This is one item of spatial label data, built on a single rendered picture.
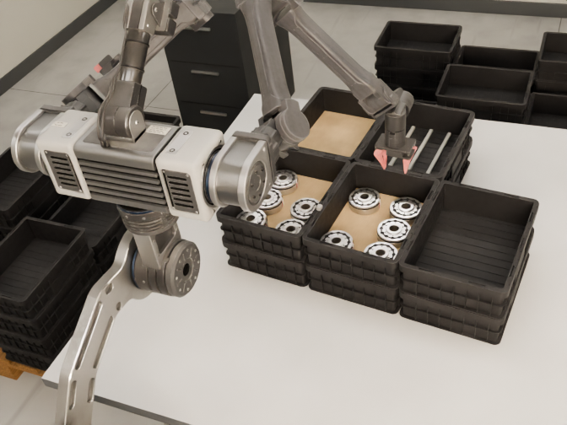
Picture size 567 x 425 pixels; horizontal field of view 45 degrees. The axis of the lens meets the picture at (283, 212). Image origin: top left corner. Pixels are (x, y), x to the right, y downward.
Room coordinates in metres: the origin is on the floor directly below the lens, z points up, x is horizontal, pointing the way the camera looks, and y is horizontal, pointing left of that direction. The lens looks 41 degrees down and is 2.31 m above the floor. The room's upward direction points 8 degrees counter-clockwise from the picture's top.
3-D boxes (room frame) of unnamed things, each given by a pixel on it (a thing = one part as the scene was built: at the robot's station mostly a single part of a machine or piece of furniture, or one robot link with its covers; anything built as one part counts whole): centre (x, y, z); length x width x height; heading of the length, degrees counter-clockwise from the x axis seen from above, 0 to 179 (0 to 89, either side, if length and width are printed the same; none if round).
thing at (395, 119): (1.56, -0.34, 1.24); 0.07 x 0.06 x 0.07; 153
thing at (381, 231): (1.52, -0.33, 0.86); 0.10 x 0.10 x 0.01
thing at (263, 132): (1.21, 0.03, 1.45); 0.09 x 0.08 x 0.12; 63
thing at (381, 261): (1.56, -0.27, 0.92); 0.40 x 0.30 x 0.02; 147
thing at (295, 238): (1.72, -0.02, 0.92); 0.40 x 0.30 x 0.02; 147
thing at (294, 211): (1.68, -0.07, 0.86); 0.10 x 0.10 x 0.01
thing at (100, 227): (2.31, 0.82, 0.31); 0.40 x 0.30 x 0.34; 153
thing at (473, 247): (1.40, -0.52, 0.87); 0.40 x 0.30 x 0.11; 147
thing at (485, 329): (1.40, -0.52, 0.76); 0.40 x 0.30 x 0.12; 147
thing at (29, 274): (1.95, 1.00, 0.37); 0.40 x 0.30 x 0.45; 153
